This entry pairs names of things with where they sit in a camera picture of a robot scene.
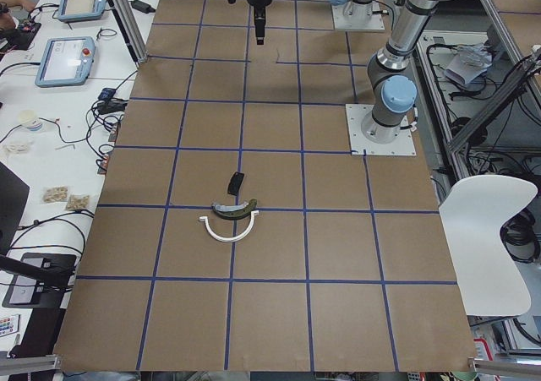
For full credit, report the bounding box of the bag of small parts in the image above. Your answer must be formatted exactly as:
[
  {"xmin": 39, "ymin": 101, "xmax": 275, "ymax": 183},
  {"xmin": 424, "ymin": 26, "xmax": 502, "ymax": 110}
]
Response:
[
  {"xmin": 41, "ymin": 186, "xmax": 69, "ymax": 204},
  {"xmin": 65, "ymin": 194, "xmax": 91, "ymax": 211}
]

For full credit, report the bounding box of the black monitor stand base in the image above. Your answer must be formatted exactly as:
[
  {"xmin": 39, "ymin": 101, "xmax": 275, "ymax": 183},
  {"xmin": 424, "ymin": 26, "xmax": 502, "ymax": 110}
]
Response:
[{"xmin": 1, "ymin": 253, "xmax": 77, "ymax": 308}]

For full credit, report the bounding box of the white paper cup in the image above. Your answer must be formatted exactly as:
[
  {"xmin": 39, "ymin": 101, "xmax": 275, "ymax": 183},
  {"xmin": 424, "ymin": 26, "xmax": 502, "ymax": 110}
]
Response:
[{"xmin": 18, "ymin": 110, "xmax": 43, "ymax": 133}]

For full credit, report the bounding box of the black metal brake pad plate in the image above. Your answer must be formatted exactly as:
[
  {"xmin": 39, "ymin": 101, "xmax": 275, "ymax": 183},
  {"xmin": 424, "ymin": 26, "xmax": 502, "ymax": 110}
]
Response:
[{"xmin": 227, "ymin": 171, "xmax": 244, "ymax": 196}]

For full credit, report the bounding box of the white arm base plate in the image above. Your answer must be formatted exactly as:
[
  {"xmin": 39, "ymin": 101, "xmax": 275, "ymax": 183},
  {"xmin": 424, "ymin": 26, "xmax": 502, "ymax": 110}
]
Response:
[
  {"xmin": 345, "ymin": 104, "xmax": 417, "ymax": 156},
  {"xmin": 331, "ymin": 2, "xmax": 385, "ymax": 32}
]

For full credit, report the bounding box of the black power adapter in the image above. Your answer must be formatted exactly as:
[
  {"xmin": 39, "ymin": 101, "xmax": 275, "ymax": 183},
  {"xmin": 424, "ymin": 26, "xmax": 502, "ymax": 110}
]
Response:
[{"xmin": 130, "ymin": 0, "xmax": 156, "ymax": 14}]

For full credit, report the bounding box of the white curved plastic bracket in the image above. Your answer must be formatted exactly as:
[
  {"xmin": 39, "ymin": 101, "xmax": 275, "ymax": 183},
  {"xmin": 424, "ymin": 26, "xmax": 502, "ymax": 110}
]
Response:
[{"xmin": 197, "ymin": 210, "xmax": 260, "ymax": 244}]

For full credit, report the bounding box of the green curved brake shoe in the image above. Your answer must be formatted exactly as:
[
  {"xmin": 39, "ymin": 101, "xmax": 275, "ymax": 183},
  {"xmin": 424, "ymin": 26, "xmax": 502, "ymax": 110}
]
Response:
[{"xmin": 211, "ymin": 199, "xmax": 258, "ymax": 221}]

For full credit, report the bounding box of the blue teach pendant near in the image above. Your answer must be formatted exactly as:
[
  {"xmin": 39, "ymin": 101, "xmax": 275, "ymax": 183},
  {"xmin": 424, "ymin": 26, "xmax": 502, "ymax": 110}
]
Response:
[{"xmin": 35, "ymin": 36, "xmax": 96, "ymax": 88}]

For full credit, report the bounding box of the blue usb hub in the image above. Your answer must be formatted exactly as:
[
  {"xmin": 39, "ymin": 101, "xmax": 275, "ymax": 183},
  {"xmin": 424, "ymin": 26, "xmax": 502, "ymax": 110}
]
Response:
[{"xmin": 98, "ymin": 87, "xmax": 117, "ymax": 101}]

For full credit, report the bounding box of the white plastic chair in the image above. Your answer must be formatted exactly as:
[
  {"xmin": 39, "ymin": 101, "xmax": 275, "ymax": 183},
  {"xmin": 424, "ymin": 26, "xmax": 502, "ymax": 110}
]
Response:
[{"xmin": 440, "ymin": 175, "xmax": 538, "ymax": 317}]

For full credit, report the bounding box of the blue teach pendant far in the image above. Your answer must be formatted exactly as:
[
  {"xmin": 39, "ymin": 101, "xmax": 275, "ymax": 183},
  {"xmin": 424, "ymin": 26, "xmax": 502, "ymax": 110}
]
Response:
[{"xmin": 57, "ymin": 0, "xmax": 107, "ymax": 23}]

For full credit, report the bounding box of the blue teach pendant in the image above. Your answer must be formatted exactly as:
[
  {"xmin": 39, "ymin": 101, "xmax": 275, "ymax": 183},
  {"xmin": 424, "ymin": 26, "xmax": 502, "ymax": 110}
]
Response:
[
  {"xmin": 57, "ymin": 0, "xmax": 107, "ymax": 23},
  {"xmin": 35, "ymin": 36, "xmax": 96, "ymax": 88}
]

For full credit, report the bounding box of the aluminium frame post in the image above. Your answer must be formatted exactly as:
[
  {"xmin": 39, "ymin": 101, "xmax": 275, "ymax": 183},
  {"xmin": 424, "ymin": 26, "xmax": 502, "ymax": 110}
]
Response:
[{"xmin": 107, "ymin": 0, "xmax": 148, "ymax": 64}]

